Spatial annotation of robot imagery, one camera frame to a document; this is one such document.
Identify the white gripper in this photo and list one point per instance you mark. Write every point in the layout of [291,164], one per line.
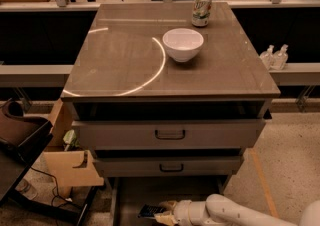
[181,210]

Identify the blue rxbar blueberry wrapper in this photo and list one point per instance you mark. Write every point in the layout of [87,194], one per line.
[148,211]

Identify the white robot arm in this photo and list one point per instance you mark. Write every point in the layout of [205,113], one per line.
[217,210]

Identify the open grey bottom drawer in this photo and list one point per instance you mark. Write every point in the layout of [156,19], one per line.
[132,193]

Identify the grey middle drawer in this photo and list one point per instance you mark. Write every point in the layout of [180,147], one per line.
[165,166]

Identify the grey top drawer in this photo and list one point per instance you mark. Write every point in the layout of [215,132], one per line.
[170,135]

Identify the grey drawer cabinet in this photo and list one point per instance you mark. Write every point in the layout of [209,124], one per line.
[123,74]

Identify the tan cardboard box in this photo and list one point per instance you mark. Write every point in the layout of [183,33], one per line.
[71,168]

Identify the dark brown chair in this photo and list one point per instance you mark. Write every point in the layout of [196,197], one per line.
[22,139]

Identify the white ceramic bowl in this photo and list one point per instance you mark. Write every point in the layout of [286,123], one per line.
[182,44]

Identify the clear sanitizer bottle left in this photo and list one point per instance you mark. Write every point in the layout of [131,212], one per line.
[266,57]

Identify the clear sanitizer bottle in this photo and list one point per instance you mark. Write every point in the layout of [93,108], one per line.
[280,58]
[266,57]

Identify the clear sanitizer bottle right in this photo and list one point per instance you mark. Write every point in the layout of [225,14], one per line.
[280,58]

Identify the green white soda can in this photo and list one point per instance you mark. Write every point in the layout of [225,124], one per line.
[201,12]

